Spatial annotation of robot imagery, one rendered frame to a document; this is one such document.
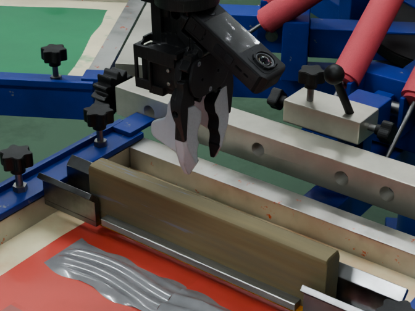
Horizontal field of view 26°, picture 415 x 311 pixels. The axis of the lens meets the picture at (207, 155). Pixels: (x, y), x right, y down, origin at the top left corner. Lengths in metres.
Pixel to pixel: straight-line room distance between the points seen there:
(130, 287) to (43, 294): 0.11
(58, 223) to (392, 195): 0.45
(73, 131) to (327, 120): 2.39
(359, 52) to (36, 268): 0.62
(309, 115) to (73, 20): 0.81
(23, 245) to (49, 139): 2.33
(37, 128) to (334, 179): 2.49
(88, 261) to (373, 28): 0.62
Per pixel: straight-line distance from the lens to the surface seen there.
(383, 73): 1.47
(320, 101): 1.30
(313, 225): 1.20
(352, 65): 1.45
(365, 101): 1.39
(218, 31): 0.96
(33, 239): 1.23
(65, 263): 1.17
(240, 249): 1.06
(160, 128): 1.03
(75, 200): 1.20
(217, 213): 1.06
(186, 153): 1.02
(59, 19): 1.97
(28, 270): 1.17
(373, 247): 1.17
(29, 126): 3.65
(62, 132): 3.58
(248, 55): 0.95
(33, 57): 1.79
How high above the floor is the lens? 1.63
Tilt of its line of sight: 29 degrees down
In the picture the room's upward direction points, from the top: straight up
